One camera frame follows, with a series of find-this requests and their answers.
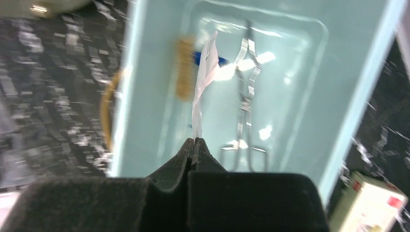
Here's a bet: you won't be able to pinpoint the teal plastic bin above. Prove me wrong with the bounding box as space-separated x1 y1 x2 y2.
109 0 406 203

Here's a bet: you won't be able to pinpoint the round pastel drawer cabinet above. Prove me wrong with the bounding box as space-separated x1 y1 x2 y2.
0 0 92 18

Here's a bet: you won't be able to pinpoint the yellow rubber tubing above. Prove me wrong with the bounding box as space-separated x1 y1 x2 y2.
99 70 122 152

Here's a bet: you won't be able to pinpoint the test tube brush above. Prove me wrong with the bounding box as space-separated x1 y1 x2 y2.
176 36 194 102

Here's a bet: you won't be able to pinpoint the small white sachet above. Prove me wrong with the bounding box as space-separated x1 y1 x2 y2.
191 31 220 139

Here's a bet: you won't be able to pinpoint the metal scissors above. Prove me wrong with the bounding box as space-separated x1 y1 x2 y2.
219 19 269 172

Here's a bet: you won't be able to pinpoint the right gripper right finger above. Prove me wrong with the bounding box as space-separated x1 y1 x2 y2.
187 138 329 232

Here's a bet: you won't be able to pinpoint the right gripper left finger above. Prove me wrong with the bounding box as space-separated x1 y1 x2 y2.
1 139 194 232

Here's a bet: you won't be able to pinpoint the small white card box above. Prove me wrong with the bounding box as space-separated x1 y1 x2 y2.
329 172 408 232

